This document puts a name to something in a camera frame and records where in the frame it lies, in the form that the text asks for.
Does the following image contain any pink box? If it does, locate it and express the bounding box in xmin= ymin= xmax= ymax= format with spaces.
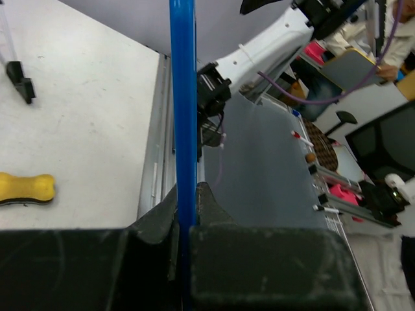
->
xmin=304 ymin=41 xmax=326 ymax=65

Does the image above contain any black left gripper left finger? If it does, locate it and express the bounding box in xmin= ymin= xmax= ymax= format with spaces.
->
xmin=1 ymin=189 xmax=180 ymax=310

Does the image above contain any red capped marker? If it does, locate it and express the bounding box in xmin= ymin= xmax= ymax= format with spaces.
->
xmin=291 ymin=131 xmax=314 ymax=148

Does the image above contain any grey yellow edged tablet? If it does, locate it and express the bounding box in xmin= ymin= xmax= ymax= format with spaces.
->
xmin=320 ymin=49 xmax=384 ymax=91

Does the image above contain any yellow whiteboard eraser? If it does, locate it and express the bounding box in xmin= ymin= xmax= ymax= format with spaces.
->
xmin=1 ymin=172 xmax=56 ymax=205

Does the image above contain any blue framed whiteboard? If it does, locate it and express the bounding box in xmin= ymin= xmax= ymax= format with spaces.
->
xmin=169 ymin=1 xmax=197 ymax=310

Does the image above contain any black capped marker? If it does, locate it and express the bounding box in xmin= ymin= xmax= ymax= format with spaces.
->
xmin=313 ymin=205 xmax=340 ymax=214

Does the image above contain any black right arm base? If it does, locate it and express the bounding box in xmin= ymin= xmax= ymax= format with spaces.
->
xmin=196 ymin=62 xmax=231 ymax=150

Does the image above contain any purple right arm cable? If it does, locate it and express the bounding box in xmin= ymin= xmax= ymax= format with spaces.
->
xmin=213 ymin=0 xmax=406 ymax=189

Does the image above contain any aluminium table frame rail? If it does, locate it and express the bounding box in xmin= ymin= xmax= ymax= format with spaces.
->
xmin=137 ymin=54 xmax=176 ymax=218

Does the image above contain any wire whiteboard stand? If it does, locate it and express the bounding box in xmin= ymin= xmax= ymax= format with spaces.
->
xmin=1 ymin=1 xmax=36 ymax=104

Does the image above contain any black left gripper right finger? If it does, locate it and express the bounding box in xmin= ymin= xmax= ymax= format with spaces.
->
xmin=189 ymin=182 xmax=369 ymax=310

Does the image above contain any person in white shirt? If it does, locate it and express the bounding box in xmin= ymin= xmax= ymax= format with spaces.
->
xmin=299 ymin=1 xmax=414 ymax=101

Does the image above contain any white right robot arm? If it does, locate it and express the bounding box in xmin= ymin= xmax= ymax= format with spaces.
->
xmin=197 ymin=1 xmax=363 ymax=101

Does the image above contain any black mesh office chair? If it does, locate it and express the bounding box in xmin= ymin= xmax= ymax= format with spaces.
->
xmin=324 ymin=102 xmax=415 ymax=182

